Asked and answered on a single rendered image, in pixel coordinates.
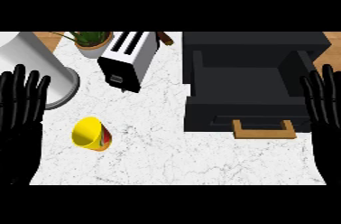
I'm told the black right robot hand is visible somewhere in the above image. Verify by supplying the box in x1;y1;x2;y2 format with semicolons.
299;63;341;186

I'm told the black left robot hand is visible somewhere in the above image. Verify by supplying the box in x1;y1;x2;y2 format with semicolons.
0;63;52;186

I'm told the wooden drawer handle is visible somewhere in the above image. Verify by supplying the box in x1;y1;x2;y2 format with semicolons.
232;118;299;140

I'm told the large white cylindrical appliance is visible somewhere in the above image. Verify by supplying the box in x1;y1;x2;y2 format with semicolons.
0;32;82;110

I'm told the dark grey open drawer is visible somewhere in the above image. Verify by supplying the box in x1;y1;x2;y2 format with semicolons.
185;50;321;134

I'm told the potted green plant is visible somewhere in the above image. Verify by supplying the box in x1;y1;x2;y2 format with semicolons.
52;32;116;60

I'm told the brown wooden utensil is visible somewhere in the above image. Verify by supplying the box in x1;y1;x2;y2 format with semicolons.
157;32;176;46

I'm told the yellow cup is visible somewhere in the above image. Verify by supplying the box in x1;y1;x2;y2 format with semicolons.
71;116;114;153

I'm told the silver and black toaster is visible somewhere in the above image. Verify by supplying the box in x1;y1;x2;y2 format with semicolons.
96;32;160;94

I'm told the dark grey drawer cabinet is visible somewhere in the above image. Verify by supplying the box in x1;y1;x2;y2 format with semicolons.
182;32;334;84

